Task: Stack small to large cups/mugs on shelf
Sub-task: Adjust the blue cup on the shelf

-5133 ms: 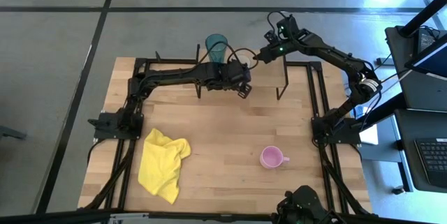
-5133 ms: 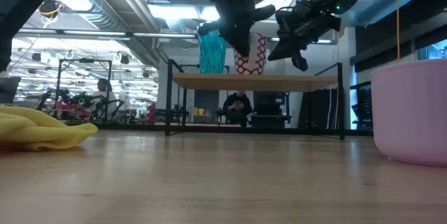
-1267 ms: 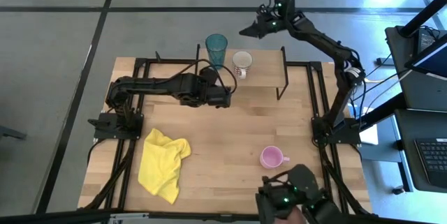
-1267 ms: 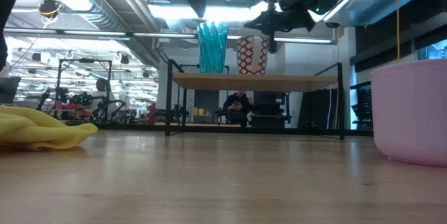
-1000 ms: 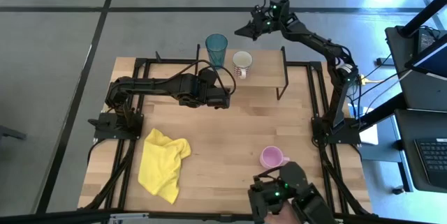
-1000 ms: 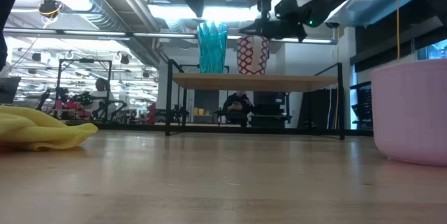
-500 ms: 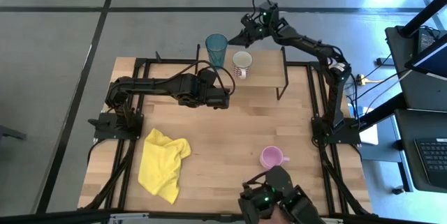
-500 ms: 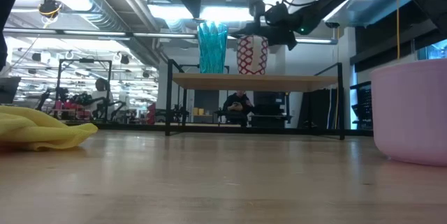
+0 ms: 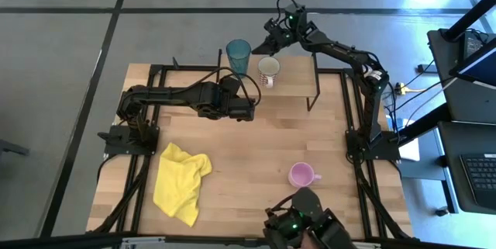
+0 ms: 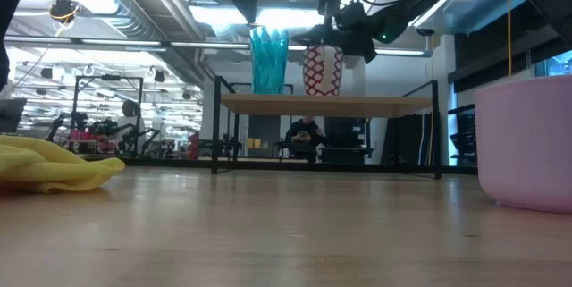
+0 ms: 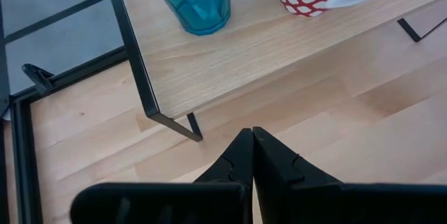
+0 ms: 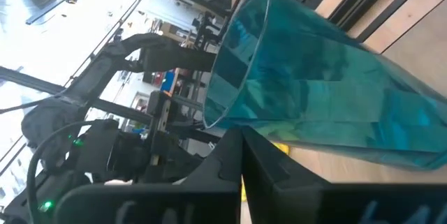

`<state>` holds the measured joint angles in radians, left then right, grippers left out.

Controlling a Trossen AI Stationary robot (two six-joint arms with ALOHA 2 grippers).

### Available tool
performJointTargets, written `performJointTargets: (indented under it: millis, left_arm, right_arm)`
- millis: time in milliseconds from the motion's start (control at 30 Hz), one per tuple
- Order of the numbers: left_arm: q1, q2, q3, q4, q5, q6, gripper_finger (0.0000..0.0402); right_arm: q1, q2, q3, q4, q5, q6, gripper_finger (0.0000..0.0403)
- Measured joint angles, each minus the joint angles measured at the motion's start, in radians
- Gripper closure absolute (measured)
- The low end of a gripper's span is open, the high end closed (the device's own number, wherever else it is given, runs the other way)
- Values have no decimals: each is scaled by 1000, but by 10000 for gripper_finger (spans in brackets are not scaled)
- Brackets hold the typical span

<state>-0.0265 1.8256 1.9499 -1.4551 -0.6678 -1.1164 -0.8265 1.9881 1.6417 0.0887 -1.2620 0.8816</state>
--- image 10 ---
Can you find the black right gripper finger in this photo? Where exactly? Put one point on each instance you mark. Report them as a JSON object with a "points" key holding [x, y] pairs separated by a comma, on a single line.
{"points": [[313, 36]]}

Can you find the red white patterned cup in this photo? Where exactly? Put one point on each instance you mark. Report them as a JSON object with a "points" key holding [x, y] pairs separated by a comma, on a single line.
{"points": [[322, 71]]}

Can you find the teal blue patterned cup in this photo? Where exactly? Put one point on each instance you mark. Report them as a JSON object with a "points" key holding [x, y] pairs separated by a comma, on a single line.
{"points": [[269, 61]]}

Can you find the pink plastic bowl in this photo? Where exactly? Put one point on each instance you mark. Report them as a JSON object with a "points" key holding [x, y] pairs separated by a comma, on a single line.
{"points": [[527, 144]]}

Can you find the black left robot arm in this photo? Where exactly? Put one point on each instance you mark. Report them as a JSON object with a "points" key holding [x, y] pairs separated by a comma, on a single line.
{"points": [[11, 10]]}

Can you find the person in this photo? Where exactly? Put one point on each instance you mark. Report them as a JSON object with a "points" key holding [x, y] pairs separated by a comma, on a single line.
{"points": [[132, 121], [306, 137]]}

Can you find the black perforated panel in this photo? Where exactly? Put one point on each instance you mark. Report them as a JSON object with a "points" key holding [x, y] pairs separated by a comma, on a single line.
{"points": [[467, 132]]}

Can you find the dark monitor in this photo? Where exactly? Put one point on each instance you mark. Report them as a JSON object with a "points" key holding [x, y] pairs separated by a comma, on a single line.
{"points": [[11, 115]]}

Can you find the yellow cloth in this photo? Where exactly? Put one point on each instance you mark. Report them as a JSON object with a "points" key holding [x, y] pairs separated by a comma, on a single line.
{"points": [[49, 166]]}

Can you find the wooden shelf black metal frame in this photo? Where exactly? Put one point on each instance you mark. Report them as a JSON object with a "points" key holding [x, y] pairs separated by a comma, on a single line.
{"points": [[322, 105]]}

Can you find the wall security camera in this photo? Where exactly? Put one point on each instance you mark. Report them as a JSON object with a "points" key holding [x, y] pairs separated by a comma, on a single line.
{"points": [[424, 31]]}

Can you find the black metal background frame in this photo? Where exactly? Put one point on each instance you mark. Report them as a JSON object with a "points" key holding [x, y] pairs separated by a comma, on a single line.
{"points": [[107, 79]]}

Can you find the black ceiling dome camera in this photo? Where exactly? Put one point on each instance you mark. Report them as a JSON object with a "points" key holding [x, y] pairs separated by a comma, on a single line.
{"points": [[63, 10]]}

